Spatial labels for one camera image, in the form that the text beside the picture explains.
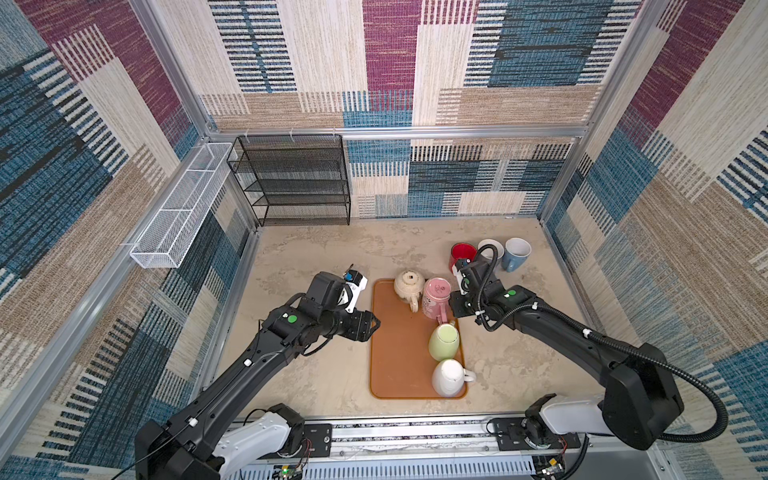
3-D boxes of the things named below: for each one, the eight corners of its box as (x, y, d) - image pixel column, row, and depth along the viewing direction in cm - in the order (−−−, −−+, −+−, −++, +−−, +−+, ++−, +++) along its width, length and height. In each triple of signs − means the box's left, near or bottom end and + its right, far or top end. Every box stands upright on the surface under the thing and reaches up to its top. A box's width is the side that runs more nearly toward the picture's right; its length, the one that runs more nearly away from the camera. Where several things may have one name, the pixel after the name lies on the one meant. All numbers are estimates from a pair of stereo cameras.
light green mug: (430, 360, 87) (434, 347, 79) (428, 338, 91) (432, 323, 84) (455, 360, 87) (461, 347, 79) (451, 338, 91) (457, 323, 84)
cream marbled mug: (390, 295, 101) (390, 280, 94) (407, 279, 104) (408, 264, 98) (415, 315, 96) (417, 301, 89) (431, 297, 100) (434, 283, 93)
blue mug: (506, 280, 104) (515, 262, 96) (488, 266, 108) (496, 247, 100) (525, 265, 108) (536, 246, 100) (508, 252, 112) (517, 233, 104)
